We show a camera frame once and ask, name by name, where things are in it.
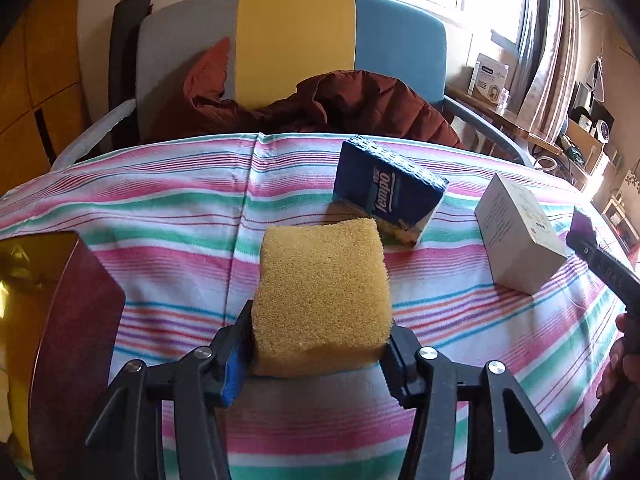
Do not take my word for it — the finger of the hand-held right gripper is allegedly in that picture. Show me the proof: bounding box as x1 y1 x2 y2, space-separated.
566 207 640 318

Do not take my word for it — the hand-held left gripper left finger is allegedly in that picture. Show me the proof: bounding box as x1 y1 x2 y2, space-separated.
85 300 255 480

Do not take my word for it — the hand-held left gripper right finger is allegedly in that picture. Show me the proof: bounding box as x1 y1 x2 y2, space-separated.
380 317 573 480

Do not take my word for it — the yellow sponge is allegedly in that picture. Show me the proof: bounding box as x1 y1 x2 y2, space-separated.
250 217 392 378

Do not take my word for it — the gold metal tin box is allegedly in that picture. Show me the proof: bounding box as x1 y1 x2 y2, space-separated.
0 230 127 480

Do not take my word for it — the person's right hand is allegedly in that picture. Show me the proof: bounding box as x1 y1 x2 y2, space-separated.
600 311 633 398

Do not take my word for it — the white cardboard box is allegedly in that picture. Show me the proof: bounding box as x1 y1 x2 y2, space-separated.
474 172 570 295

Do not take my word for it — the black round-faced speaker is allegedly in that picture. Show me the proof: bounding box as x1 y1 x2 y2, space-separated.
590 100 616 142

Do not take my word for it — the wooden side desk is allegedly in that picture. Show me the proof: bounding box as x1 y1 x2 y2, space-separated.
445 82 611 196

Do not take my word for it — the striped pink green tablecloth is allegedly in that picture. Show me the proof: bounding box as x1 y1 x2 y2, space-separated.
0 131 640 480

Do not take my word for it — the blue tissue pack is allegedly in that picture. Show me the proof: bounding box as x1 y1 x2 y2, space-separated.
331 135 449 248

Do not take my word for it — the white blue printed box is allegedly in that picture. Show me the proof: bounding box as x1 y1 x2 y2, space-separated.
467 52 511 107

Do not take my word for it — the beige curtain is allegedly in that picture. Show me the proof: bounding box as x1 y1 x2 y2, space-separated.
520 0 581 146

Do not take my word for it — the maroon padded jacket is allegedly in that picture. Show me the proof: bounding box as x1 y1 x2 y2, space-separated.
150 37 468 151

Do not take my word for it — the black chair back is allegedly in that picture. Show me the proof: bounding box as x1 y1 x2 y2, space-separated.
107 0 153 151

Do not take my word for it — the grey yellow blue armchair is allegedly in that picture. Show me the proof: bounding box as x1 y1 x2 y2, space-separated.
52 0 538 171

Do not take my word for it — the wooden cabinet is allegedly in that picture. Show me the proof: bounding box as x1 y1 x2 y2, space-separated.
0 0 93 196

